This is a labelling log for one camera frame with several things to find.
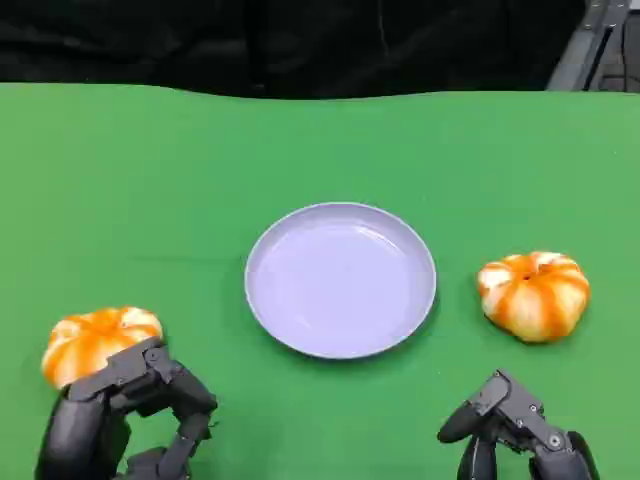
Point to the orange white toy bread roll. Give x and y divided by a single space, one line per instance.
534 296
95 340

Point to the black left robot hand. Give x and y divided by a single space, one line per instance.
125 395

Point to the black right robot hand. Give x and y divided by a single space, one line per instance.
520 425

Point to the lilac plate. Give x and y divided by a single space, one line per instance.
340 280

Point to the black backdrop curtain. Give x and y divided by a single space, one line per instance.
270 45

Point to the green cloth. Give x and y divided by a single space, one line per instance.
320 200

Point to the grey metal frame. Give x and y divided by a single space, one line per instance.
592 45

